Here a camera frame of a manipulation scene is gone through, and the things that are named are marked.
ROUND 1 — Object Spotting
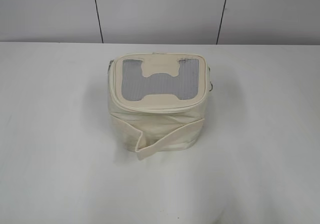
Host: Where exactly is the cream bag with silver lid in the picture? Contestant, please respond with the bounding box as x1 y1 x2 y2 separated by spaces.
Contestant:
107 53 213 160

